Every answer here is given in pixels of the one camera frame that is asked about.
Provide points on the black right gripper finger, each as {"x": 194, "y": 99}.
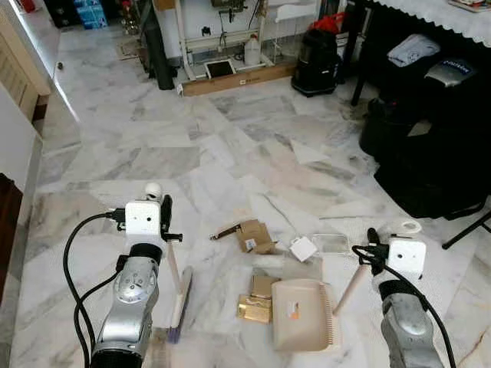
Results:
{"x": 374, "y": 236}

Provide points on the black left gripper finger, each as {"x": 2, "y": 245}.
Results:
{"x": 166, "y": 207}

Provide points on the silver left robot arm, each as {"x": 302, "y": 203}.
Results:
{"x": 130, "y": 307}

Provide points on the clear plastic container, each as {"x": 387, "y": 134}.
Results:
{"x": 331, "y": 244}

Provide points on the thin brown stick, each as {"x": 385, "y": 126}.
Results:
{"x": 224, "y": 233}

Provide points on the small brown cardboard box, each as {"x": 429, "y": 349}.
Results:
{"x": 253, "y": 234}

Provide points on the black stand leg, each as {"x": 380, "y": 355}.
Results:
{"x": 464, "y": 230}

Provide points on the large black bag pile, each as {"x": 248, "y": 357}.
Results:
{"x": 430, "y": 153}

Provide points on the flat brown cardboard piece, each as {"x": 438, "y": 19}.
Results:
{"x": 264, "y": 286}

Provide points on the flat gold box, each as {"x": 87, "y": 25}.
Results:
{"x": 255, "y": 309}

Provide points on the long brown cardboard box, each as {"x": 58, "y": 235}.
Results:
{"x": 238, "y": 79}

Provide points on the white-framed black tablet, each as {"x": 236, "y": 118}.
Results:
{"x": 220, "y": 69}

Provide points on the dark brown wooden panel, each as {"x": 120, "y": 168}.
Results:
{"x": 6, "y": 230}

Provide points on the black upright cylinder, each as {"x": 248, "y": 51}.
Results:
{"x": 157, "y": 46}

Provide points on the white metal rack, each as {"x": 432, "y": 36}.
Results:
{"x": 184, "y": 38}

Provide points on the white plastic jug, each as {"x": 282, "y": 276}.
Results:
{"x": 252, "y": 52}

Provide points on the black bag with white lettering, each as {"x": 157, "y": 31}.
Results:
{"x": 453, "y": 73}

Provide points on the black canister vacuum cleaner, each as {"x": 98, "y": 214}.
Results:
{"x": 316, "y": 61}

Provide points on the folded grey cloth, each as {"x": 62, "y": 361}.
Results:
{"x": 413, "y": 50}

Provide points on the slatted wooden cabinet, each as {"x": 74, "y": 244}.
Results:
{"x": 19, "y": 69}

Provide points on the dark blue carton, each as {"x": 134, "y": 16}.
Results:
{"x": 90, "y": 14}

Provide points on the red cloth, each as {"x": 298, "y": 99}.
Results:
{"x": 330, "y": 21}

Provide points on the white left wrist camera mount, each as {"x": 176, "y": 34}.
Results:
{"x": 142, "y": 218}

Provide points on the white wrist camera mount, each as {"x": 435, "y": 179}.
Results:
{"x": 142, "y": 218}
{"x": 406, "y": 257}

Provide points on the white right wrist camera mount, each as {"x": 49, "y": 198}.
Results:
{"x": 406, "y": 257}

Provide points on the white low wall panel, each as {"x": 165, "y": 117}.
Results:
{"x": 19, "y": 138}

